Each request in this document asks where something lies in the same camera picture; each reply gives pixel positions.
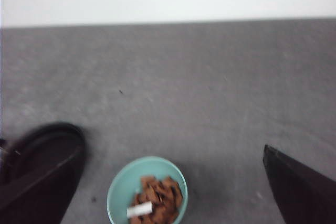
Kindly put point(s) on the black frying pan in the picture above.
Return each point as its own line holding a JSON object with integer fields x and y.
{"x": 44, "y": 148}

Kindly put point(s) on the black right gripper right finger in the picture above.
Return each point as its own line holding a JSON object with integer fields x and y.
{"x": 302, "y": 194}

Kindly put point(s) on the white rectangular piece in bowl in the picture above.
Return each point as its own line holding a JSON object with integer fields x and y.
{"x": 140, "y": 210}

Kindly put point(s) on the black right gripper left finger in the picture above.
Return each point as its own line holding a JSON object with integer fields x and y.
{"x": 43, "y": 195}

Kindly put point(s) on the brown beef cubes pile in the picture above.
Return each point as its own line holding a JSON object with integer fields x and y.
{"x": 165, "y": 197}

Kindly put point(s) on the teal ceramic bowl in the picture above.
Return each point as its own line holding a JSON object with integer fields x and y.
{"x": 127, "y": 183}

